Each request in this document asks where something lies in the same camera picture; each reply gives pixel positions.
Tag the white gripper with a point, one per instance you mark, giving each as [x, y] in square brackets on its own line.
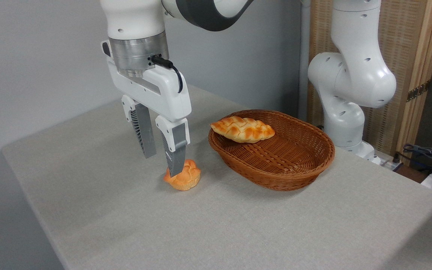
[163, 93]

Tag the long braided bread loaf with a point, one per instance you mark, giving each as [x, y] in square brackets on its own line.
[242, 129]

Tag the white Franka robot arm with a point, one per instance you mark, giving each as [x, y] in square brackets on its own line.
[351, 75]

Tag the round orange bread bun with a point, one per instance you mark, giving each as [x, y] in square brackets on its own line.
[189, 180]

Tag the grey tablecloth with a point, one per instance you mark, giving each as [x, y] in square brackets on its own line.
[126, 225]

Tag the brown wicker basket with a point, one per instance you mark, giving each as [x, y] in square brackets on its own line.
[276, 165]

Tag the white power strip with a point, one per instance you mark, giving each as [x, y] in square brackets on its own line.
[388, 164]

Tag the brass screen hinge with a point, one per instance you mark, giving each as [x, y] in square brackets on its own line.
[418, 90]

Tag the wooden rattan folding screen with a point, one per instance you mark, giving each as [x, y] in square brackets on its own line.
[407, 45]

